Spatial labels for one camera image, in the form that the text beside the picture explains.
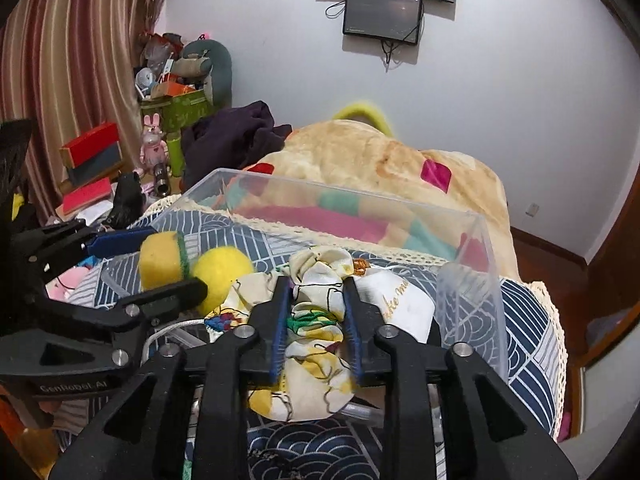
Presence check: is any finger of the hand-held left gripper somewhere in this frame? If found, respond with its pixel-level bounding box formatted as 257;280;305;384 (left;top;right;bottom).
11;220;157;281
0;278;209;386

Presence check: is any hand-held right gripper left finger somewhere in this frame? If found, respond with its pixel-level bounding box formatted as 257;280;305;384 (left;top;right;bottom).
49;276;292;480

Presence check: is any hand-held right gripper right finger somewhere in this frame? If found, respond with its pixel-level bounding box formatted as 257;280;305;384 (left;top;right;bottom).
343;276;582;480

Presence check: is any yellow green sponge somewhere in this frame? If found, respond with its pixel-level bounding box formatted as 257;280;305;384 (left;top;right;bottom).
139;231;194;292

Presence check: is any white yellow patterned cloth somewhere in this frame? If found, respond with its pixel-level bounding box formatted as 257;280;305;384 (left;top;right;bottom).
216;248;362;421

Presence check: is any clear plastic box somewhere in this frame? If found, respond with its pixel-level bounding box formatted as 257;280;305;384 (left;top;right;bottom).
147;167;511;426

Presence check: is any black figurine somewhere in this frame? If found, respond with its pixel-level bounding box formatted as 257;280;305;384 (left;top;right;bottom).
102;172;146;229

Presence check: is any white lettered cloth pouch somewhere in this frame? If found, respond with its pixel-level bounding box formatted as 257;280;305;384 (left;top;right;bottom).
349;261;437;347

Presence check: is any flat red box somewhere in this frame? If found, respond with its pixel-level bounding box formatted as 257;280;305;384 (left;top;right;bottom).
61;177;114;216

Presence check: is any yellow ball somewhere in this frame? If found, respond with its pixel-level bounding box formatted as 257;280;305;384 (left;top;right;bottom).
192;247;255;317

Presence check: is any pink plush toy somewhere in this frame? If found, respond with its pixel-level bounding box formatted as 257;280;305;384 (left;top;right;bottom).
46;265;92;302

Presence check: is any black metal cylinder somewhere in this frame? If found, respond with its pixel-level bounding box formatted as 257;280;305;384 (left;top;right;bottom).
152;162;171;197

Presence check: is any red and grey box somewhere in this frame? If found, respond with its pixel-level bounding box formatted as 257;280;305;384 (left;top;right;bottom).
59;122;124;186

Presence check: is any green bottle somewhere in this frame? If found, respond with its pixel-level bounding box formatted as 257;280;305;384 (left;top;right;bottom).
167;134;185;177

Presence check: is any pink rabbit figure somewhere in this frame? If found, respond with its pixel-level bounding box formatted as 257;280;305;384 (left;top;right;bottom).
141;114;169;166

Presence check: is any green cardboard box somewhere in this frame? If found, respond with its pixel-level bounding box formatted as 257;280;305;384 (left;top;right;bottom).
141;90;214;134

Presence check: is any dark purple garment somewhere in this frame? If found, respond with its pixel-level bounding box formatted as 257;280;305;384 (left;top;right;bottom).
181;101;293;192

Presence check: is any tan colourful blanket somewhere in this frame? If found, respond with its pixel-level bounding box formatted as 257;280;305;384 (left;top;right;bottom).
240;122;516;281

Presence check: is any pile of toys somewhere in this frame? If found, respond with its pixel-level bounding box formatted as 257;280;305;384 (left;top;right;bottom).
134;32;201;100

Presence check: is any grey-green plush toy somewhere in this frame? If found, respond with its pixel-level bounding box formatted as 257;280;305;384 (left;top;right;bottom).
182;39;234;111

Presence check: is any striped curtain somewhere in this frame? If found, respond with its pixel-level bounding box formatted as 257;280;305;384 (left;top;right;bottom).
0;0;174;222

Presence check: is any yellow-green pillow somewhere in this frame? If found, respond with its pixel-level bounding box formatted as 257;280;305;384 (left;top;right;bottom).
332;101;396;139

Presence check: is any white cord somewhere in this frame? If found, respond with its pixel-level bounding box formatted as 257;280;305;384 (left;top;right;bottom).
142;318;207;361

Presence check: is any black screen cable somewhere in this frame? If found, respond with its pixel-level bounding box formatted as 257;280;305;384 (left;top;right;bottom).
381;37;403;70

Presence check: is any small black wall screen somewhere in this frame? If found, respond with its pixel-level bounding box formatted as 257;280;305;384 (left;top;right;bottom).
342;0;425;45

